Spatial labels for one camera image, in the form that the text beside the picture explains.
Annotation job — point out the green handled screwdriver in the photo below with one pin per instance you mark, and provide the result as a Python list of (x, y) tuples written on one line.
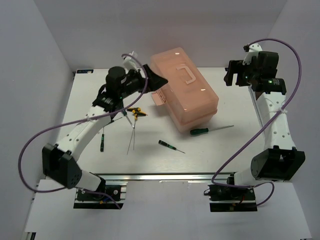
[(128, 119)]

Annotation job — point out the small green precision screwdriver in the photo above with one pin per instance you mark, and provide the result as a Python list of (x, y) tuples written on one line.
[(102, 141)]

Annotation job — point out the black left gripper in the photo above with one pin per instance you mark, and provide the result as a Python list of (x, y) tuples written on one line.
[(154, 81)]

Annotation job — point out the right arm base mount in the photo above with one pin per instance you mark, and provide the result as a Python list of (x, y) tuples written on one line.
[(224, 199)]

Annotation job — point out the blue label sticker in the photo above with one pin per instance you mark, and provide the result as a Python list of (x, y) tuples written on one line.
[(84, 71)]

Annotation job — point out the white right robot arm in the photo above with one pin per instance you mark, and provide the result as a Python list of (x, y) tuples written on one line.
[(280, 159)]

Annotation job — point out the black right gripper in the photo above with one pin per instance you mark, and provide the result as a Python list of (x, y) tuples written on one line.
[(237, 67)]

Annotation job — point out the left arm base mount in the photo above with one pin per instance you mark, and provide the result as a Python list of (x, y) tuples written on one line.
[(115, 189)]

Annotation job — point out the large green screwdriver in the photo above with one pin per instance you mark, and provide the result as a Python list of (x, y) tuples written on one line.
[(201, 131)]

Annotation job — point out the pink plastic toolbox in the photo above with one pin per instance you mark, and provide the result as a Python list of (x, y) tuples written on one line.
[(188, 97)]

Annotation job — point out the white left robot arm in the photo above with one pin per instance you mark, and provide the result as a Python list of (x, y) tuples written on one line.
[(59, 160)]

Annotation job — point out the aluminium front rail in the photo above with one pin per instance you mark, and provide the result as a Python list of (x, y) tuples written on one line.
[(157, 177)]

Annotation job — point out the yellow black hex key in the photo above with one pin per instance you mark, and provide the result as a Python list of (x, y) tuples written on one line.
[(135, 111), (141, 114)]

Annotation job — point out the small black green screwdriver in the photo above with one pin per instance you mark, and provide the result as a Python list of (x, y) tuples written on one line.
[(164, 144)]

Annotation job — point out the black green precision screwdriver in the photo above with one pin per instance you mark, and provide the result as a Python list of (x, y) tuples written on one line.
[(113, 120)]

